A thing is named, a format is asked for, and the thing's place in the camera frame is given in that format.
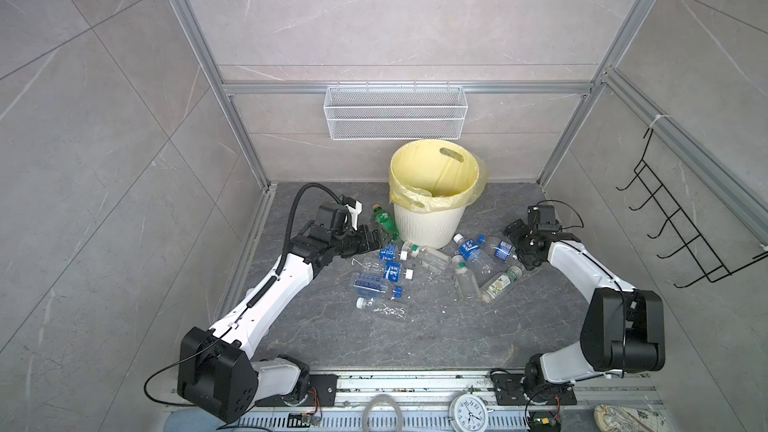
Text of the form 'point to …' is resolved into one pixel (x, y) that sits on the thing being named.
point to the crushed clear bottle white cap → (382, 307)
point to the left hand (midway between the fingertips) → (380, 232)
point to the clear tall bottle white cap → (466, 285)
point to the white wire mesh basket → (391, 113)
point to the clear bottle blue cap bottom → (374, 283)
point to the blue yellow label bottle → (504, 251)
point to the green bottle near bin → (386, 222)
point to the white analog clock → (468, 413)
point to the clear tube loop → (378, 399)
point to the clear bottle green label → (509, 276)
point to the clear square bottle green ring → (432, 259)
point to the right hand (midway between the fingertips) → (510, 236)
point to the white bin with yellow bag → (431, 183)
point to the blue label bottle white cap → (391, 252)
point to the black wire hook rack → (694, 244)
